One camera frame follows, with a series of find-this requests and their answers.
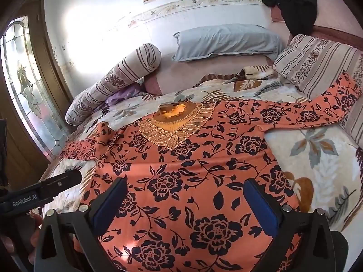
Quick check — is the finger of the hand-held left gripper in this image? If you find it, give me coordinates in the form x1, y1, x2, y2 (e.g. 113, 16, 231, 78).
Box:
39, 169, 83, 202

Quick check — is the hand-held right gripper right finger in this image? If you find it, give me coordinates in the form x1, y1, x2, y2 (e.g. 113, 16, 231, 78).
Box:
244, 178, 338, 272

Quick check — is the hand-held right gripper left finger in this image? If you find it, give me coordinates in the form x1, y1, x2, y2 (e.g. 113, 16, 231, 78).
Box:
33, 177, 128, 272

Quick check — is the orange floral garment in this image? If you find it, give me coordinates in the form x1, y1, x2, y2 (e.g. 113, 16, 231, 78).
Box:
59, 71, 359, 272

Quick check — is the person's left hand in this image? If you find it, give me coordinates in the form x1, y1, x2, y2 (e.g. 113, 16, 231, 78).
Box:
0, 214, 44, 265

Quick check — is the leaf print blanket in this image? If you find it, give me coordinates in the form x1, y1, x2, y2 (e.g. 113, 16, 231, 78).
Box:
31, 65, 363, 233

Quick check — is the stained glass door pane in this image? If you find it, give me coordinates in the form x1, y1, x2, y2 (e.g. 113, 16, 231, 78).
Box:
0, 15, 70, 159

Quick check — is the purple cloth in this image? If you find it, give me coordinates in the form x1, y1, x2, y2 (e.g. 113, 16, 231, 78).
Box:
105, 86, 142, 107

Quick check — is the striped bolster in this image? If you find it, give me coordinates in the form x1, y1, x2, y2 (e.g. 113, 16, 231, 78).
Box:
65, 43, 162, 126

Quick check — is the pink bed sheet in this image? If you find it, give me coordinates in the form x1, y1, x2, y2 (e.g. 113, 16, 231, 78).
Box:
145, 52, 284, 95

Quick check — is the striped pillow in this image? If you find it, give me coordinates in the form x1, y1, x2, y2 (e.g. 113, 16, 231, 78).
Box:
273, 34, 363, 148

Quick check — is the grey pillow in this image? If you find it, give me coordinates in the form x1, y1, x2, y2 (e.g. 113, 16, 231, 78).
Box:
172, 24, 285, 62

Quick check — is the black cloth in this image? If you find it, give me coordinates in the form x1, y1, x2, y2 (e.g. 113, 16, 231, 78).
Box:
262, 0, 324, 36

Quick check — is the pink headboard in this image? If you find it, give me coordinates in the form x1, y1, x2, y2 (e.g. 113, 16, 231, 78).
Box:
267, 0, 363, 46

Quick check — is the wooden door frame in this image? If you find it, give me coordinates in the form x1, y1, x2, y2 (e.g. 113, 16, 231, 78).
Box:
0, 0, 75, 176

